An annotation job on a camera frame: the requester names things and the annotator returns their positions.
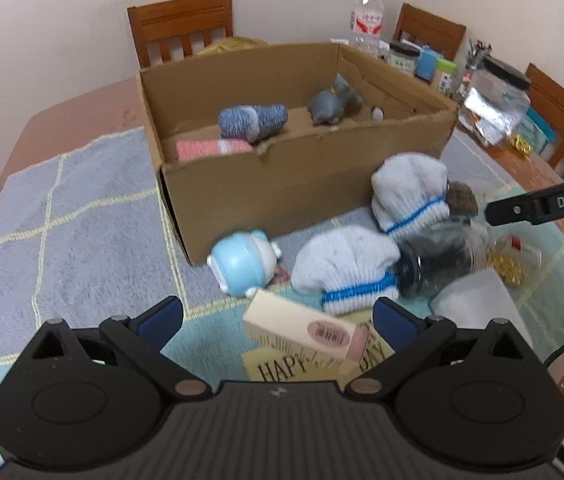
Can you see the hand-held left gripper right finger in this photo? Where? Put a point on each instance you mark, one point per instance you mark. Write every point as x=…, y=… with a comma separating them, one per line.
x=397, y=325

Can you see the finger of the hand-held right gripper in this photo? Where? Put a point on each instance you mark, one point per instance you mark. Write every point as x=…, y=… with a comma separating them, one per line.
x=522, y=210

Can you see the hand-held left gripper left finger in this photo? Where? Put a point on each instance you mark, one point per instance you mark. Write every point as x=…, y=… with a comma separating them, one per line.
x=161, y=322

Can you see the bottle of yellow capsules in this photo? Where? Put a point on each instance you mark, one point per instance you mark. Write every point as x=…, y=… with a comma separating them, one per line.
x=507, y=262

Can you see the clear jar brown contents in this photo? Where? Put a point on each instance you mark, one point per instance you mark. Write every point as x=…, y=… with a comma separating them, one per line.
x=462, y=197

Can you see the clear jar dark contents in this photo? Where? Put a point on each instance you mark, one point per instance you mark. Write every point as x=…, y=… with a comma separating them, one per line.
x=432, y=265

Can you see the white blue-striped sock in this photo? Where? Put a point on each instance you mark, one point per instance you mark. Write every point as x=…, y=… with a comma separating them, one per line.
x=407, y=185
x=342, y=260

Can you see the small beige box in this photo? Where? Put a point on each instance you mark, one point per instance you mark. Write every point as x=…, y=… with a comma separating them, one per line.
x=302, y=327

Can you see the light blue round toy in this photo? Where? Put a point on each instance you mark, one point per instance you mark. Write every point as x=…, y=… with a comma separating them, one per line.
x=242, y=262

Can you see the yellow card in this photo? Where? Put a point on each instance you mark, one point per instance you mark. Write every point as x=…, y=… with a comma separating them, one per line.
x=282, y=367

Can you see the brown cardboard box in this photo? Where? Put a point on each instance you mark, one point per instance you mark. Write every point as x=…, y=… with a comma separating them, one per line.
x=282, y=195

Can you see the pink knitted cloth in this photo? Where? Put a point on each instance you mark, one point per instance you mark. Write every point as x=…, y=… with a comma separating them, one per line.
x=206, y=150

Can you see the blue knitted cloth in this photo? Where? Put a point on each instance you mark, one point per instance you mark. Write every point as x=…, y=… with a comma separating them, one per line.
x=247, y=120

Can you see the grey toy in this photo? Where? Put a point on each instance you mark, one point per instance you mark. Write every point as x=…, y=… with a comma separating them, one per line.
x=327, y=105

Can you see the gold ornament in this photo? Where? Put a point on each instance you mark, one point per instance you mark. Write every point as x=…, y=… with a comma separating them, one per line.
x=520, y=144

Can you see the teal packet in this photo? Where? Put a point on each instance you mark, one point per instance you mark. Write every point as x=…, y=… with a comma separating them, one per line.
x=539, y=130

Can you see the silver blister packs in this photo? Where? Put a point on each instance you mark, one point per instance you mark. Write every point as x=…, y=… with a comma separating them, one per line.
x=484, y=110

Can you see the blue checked table cloth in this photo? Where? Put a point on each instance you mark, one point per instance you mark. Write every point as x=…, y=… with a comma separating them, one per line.
x=86, y=240

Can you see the large clear jar black lid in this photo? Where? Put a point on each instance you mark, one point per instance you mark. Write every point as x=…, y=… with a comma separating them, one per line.
x=504, y=92

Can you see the container with green lid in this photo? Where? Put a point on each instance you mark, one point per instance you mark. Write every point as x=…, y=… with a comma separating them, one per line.
x=443, y=77

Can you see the holder of pens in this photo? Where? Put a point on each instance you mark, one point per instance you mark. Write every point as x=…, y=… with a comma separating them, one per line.
x=477, y=55

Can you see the blue container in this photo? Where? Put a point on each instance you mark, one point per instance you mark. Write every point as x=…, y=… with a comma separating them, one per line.
x=426, y=66

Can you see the small jar black lid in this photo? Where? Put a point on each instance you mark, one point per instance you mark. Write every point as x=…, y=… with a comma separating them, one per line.
x=403, y=62

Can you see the clear water bottle red label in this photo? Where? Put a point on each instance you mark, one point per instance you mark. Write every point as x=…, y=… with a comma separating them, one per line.
x=367, y=20

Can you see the yellow cloth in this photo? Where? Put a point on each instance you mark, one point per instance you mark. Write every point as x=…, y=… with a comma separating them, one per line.
x=227, y=46

